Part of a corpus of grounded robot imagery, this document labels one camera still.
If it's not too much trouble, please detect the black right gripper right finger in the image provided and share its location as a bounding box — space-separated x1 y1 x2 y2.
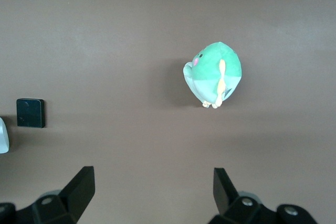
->
207 167 323 224

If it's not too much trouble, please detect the green plush dinosaur toy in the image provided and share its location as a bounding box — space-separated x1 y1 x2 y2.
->
182 41 243 110

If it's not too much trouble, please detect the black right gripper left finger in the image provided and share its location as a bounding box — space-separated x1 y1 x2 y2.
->
0 166 96 224

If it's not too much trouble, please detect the white computer mouse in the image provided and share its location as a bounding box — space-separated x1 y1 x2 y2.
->
0 117 11 154

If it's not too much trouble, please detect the small black box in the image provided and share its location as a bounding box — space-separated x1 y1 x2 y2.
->
16 98 46 129

